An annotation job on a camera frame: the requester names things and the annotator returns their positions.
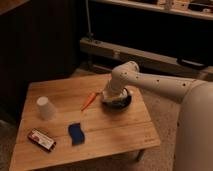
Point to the wooden table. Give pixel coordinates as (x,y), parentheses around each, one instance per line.
(106,131)

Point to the wooden shelf unit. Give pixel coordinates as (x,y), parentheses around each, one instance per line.
(161,38)

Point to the white paper cup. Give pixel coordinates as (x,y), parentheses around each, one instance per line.
(46,108)

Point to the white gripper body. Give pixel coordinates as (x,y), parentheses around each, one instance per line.
(109,95)

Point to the metal pole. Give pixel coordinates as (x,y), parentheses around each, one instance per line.
(90,34)

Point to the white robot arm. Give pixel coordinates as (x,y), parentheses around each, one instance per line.
(194,137)

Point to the blue sponge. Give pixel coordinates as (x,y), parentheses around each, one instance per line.
(76,133)

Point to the dark ceramic bowl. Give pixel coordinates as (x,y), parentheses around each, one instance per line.
(119,104)

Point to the orange carrot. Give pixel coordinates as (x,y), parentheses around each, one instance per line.
(89,100)

